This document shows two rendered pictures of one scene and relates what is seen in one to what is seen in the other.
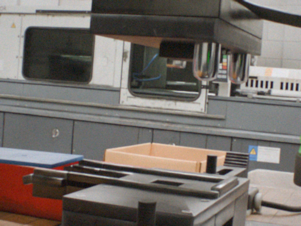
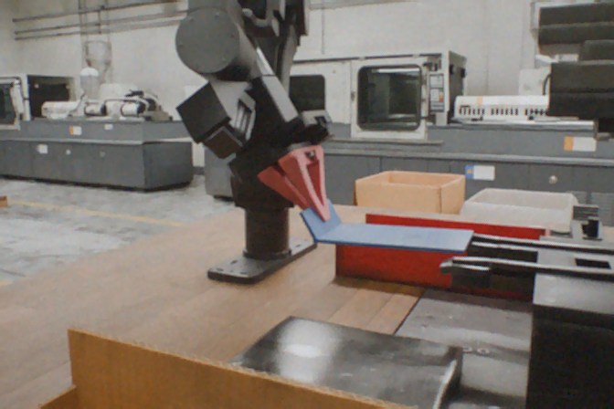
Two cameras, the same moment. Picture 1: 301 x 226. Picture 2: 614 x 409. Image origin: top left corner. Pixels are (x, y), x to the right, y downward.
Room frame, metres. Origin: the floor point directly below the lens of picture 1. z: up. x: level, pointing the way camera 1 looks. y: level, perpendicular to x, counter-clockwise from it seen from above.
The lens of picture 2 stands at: (0.12, 0.17, 1.11)
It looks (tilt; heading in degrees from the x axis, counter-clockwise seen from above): 9 degrees down; 5
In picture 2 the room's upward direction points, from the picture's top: straight up
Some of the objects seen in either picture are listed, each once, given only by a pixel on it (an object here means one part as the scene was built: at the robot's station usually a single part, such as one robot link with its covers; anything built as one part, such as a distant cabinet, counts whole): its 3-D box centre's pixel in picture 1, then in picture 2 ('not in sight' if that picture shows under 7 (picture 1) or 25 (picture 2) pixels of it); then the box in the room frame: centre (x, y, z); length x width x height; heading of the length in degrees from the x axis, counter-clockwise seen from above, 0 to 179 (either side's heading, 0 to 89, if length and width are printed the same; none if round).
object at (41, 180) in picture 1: (65, 182); (487, 270); (0.53, 0.07, 0.98); 0.07 x 0.02 x 0.01; 70
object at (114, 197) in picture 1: (169, 192); (604, 275); (0.52, -0.02, 0.98); 0.20 x 0.10 x 0.01; 160
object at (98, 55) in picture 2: not in sight; (107, 78); (7.69, 4.01, 1.60); 2.54 x 0.84 x 1.26; 67
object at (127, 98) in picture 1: (166, 62); (389, 99); (5.28, -0.10, 1.21); 0.86 x 0.10 x 0.79; 67
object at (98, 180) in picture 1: (138, 196); (579, 284); (0.51, 0.00, 0.98); 0.13 x 0.01 x 0.03; 70
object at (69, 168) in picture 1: (101, 173); (496, 247); (0.60, 0.04, 0.98); 0.07 x 0.02 x 0.01; 70
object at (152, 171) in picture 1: (168, 184); (576, 258); (0.58, -0.02, 0.98); 0.13 x 0.01 x 0.03; 70
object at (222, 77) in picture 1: (223, 60); (439, 93); (5.09, -0.55, 1.27); 0.23 x 0.18 x 0.38; 157
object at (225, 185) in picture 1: (223, 197); not in sight; (0.52, -0.07, 0.98); 0.07 x 0.01 x 0.03; 160
